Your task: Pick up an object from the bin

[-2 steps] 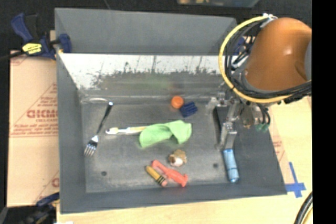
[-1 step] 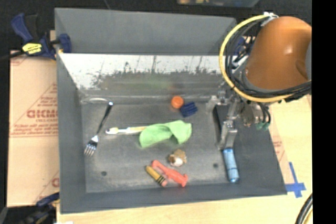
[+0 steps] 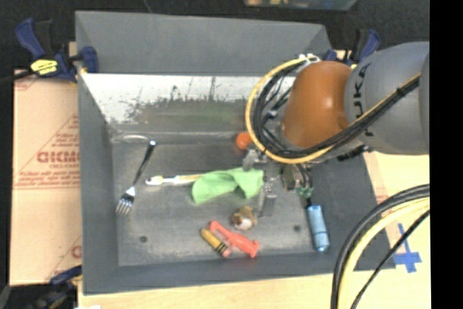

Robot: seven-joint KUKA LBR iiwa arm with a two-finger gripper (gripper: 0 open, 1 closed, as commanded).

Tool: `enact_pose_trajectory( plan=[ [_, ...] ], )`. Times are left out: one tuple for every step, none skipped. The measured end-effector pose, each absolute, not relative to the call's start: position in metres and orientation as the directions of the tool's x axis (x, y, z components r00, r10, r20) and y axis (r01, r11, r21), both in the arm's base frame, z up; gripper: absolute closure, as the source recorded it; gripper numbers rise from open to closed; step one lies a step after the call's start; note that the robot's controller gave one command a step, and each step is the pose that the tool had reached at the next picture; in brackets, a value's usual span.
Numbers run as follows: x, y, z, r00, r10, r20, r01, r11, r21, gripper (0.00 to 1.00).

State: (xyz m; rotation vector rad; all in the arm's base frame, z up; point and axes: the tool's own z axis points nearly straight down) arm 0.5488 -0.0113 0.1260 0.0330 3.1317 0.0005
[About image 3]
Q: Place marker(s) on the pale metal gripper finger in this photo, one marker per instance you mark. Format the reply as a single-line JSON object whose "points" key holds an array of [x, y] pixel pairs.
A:
{"points": [[262, 204], [271, 205]]}

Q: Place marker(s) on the brown and white toy animal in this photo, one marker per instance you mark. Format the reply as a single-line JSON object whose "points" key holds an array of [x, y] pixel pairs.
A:
{"points": [[244, 220]]}

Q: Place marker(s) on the green cloth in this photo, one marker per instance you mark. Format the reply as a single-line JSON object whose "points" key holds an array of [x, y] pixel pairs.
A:
{"points": [[224, 184]]}

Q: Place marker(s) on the orange-red plastic tool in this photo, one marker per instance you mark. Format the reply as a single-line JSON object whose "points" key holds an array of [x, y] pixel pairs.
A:
{"points": [[235, 239]]}

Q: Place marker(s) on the orange ball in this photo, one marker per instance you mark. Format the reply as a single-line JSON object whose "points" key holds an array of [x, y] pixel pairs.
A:
{"points": [[243, 141]]}

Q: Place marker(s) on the blue cylinder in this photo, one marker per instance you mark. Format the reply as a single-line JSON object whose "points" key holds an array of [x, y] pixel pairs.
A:
{"points": [[318, 228]]}

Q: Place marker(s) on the yellow and black crayon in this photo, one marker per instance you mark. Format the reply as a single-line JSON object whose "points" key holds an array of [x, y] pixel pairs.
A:
{"points": [[214, 241]]}

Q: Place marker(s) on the white and yellow toothbrush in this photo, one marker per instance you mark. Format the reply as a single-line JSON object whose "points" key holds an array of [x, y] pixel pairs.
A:
{"points": [[166, 180]]}

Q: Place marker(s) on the silver metal fork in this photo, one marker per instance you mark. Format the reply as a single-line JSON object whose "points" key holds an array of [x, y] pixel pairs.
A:
{"points": [[124, 204]]}

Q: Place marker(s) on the grey metal bin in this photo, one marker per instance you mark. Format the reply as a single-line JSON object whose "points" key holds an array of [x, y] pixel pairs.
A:
{"points": [[181, 47]]}

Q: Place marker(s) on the brown cardboard board, red print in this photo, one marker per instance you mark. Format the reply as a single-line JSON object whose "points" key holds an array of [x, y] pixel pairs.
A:
{"points": [[43, 119]]}

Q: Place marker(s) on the black cylinder on white bracket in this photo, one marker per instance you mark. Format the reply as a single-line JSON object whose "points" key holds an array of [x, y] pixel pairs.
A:
{"points": [[350, 154]]}

